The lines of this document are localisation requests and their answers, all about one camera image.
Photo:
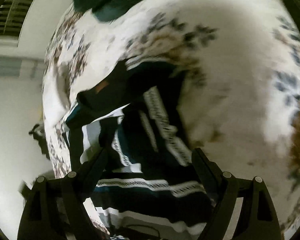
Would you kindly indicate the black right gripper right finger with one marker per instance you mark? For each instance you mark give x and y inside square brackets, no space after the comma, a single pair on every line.
[246,203]

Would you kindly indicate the dark object beside bed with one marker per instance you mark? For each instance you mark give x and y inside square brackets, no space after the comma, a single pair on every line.
[38,134]

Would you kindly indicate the floral white fleece blanket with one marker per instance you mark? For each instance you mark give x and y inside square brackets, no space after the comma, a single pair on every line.
[243,106]

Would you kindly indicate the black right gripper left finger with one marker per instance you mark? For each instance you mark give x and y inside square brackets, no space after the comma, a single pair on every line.
[53,204]

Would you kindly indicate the dark patterned knit garment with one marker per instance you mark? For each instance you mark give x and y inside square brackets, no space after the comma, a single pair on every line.
[147,180]

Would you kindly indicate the louvered window shutter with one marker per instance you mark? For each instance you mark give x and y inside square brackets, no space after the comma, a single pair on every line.
[12,16]

